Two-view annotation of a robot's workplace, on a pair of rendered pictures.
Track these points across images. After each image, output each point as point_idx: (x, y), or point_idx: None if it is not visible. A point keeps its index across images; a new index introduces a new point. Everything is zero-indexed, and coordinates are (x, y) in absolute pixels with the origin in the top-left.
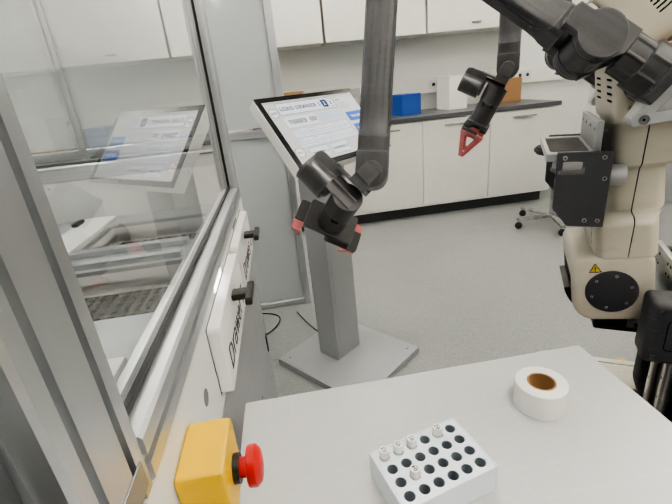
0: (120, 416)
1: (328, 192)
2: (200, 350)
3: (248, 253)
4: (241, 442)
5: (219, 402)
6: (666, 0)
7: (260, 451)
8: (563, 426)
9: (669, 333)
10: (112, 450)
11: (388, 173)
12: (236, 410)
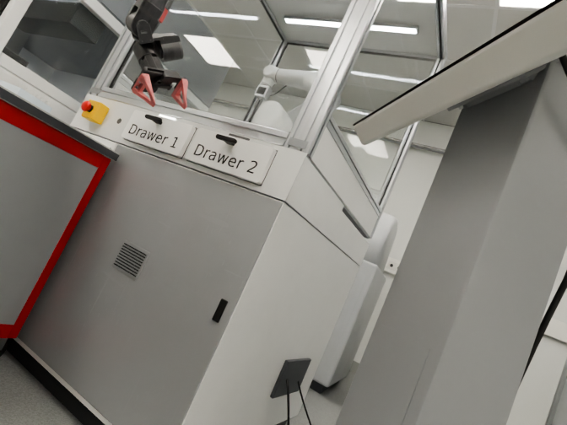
0: (106, 79)
1: (159, 55)
2: (130, 110)
3: (225, 159)
4: (113, 177)
5: (121, 137)
6: None
7: (86, 102)
8: None
9: None
10: (102, 80)
11: (133, 18)
12: (123, 164)
